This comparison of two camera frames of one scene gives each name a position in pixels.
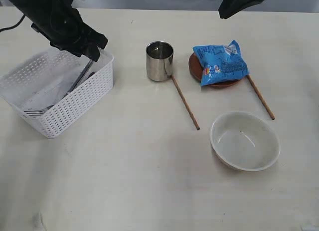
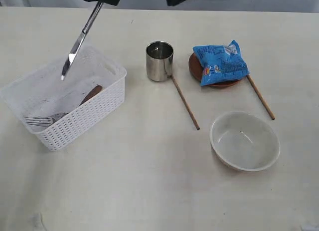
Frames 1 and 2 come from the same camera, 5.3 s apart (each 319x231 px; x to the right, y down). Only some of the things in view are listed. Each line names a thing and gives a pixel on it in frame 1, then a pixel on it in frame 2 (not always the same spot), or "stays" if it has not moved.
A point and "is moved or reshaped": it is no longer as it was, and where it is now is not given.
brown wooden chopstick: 186,103 stays
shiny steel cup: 159,61 stays
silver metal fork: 37,113 → 45,121
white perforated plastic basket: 49,89 is moved or reshaped
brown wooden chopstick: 270,114 stays
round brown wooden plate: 196,71 stays
